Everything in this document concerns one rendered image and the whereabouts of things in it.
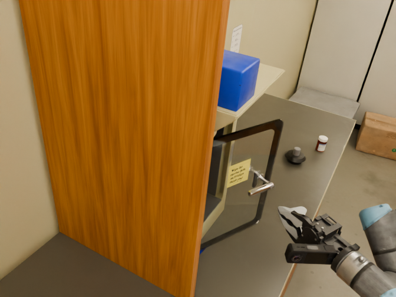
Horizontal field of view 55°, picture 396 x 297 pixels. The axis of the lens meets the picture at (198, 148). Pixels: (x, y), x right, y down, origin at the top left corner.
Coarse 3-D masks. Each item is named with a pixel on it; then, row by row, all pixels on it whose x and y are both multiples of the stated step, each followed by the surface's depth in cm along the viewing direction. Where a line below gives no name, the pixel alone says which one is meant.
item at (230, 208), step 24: (216, 144) 93; (240, 144) 99; (264, 144) 105; (216, 168) 98; (264, 168) 111; (216, 192) 104; (240, 192) 110; (264, 192) 118; (216, 216) 110; (240, 216) 117; (216, 240) 117
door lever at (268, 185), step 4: (260, 176) 111; (264, 176) 113; (260, 180) 113; (264, 180) 111; (264, 184) 108; (268, 184) 108; (272, 184) 109; (256, 188) 107; (260, 188) 107; (264, 188) 107; (268, 188) 108; (272, 188) 109; (248, 192) 106; (252, 192) 105; (256, 192) 106; (260, 192) 107
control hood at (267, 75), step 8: (264, 64) 104; (264, 72) 99; (272, 72) 99; (280, 72) 100; (256, 80) 94; (264, 80) 94; (272, 80) 95; (256, 88) 90; (264, 88) 90; (256, 96) 87; (248, 104) 83; (224, 112) 79; (232, 112) 79; (240, 112) 80; (216, 120) 81; (224, 120) 80; (232, 120) 79; (216, 128) 82
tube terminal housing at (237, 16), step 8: (232, 0) 84; (240, 0) 88; (248, 0) 93; (232, 8) 86; (240, 8) 90; (248, 8) 94; (232, 16) 87; (240, 16) 92; (248, 16) 96; (232, 24) 89; (248, 24) 98; (248, 32) 100; (240, 40) 97; (248, 40) 102; (240, 48) 99; (224, 128) 117; (232, 128) 116
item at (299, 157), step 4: (296, 148) 163; (300, 148) 163; (288, 152) 166; (292, 152) 166; (296, 152) 163; (300, 152) 167; (288, 156) 164; (292, 156) 163; (296, 156) 164; (300, 156) 164; (304, 156) 164; (288, 160) 165; (292, 160) 162; (296, 160) 162; (300, 160) 162; (304, 160) 163; (296, 164) 164
